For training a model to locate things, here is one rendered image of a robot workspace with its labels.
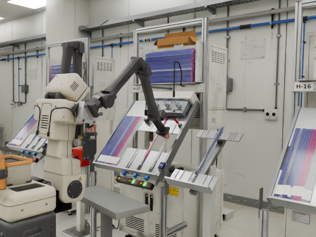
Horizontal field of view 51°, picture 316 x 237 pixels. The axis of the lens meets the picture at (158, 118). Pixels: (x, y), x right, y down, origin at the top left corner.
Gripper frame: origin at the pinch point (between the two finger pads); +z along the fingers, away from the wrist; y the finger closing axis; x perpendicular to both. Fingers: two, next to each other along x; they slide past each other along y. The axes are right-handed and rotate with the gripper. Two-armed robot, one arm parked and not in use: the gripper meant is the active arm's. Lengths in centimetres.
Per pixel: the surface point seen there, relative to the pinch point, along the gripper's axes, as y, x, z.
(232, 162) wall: 31, -83, 160
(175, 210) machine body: -3, 37, 46
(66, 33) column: 307, -183, 4
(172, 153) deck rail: -10.1, 12.5, 1.5
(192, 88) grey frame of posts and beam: -4.3, -45.3, -6.6
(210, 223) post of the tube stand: -44, 45, 30
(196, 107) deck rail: -9.8, -32.7, 1.8
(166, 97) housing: 15.9, -34.9, -7.2
